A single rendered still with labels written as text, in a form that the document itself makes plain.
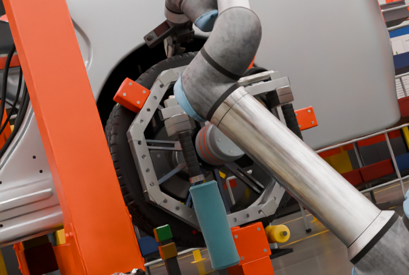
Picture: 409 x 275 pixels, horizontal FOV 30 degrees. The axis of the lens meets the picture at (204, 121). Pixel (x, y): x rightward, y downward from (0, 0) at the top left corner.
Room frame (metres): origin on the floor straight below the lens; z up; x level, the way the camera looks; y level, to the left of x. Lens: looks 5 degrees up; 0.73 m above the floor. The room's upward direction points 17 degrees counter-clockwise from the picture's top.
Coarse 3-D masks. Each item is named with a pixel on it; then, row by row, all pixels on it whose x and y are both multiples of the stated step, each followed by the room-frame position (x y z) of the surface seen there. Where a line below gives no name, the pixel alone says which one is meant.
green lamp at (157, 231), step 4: (156, 228) 2.07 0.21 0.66; (160, 228) 2.07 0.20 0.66; (164, 228) 2.08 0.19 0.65; (168, 228) 2.08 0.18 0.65; (156, 232) 2.07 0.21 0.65; (160, 232) 2.07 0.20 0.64; (164, 232) 2.08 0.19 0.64; (168, 232) 2.08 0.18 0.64; (156, 236) 2.08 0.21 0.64; (160, 236) 2.07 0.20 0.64; (164, 236) 2.08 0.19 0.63; (168, 236) 2.08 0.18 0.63; (156, 240) 2.10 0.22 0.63; (160, 240) 2.07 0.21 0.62; (164, 240) 2.08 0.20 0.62
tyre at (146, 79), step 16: (160, 64) 2.51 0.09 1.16; (176, 64) 2.52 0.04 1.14; (144, 80) 2.48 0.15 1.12; (112, 112) 2.60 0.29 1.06; (128, 112) 2.45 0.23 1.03; (112, 128) 2.46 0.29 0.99; (128, 128) 2.45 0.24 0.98; (112, 144) 2.45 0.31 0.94; (128, 144) 2.44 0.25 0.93; (128, 160) 2.44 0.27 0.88; (128, 176) 2.43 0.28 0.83; (128, 192) 2.43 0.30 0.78; (128, 208) 2.50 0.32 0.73; (144, 208) 2.44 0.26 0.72; (144, 224) 2.50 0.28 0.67; (160, 224) 2.45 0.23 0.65; (176, 224) 2.47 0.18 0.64; (176, 240) 2.50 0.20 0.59; (192, 240) 2.48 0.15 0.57
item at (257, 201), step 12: (156, 108) 2.51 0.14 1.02; (192, 132) 2.54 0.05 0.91; (168, 144) 2.52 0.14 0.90; (180, 144) 2.52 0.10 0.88; (180, 168) 2.51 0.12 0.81; (204, 168) 2.54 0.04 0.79; (216, 168) 2.55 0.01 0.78; (228, 168) 2.56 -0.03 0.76; (240, 168) 2.58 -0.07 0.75; (216, 180) 2.55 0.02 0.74; (240, 180) 2.59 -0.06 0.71; (252, 180) 2.59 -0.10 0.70; (264, 180) 2.65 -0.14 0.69; (252, 192) 2.70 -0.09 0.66; (264, 192) 2.58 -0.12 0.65; (192, 204) 2.51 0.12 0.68; (228, 204) 2.55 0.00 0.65; (240, 204) 2.69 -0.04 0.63; (252, 204) 2.56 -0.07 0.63
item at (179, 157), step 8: (192, 120) 2.95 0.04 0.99; (192, 128) 2.95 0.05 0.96; (160, 136) 2.91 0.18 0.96; (168, 136) 2.92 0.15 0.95; (176, 136) 2.93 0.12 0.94; (152, 144) 2.91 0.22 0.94; (160, 144) 2.90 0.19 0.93; (168, 152) 2.91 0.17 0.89; (176, 152) 2.88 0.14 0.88; (168, 160) 2.91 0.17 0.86; (176, 160) 2.88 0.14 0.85; (184, 160) 2.88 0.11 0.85; (184, 168) 2.88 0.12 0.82; (224, 168) 2.98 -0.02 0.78; (176, 176) 2.91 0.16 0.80; (184, 176) 2.92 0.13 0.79; (208, 176) 2.95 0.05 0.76; (160, 184) 2.91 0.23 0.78; (168, 184) 2.90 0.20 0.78; (176, 184) 2.91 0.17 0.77; (184, 184) 2.92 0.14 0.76; (176, 192) 2.91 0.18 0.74; (184, 192) 2.92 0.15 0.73
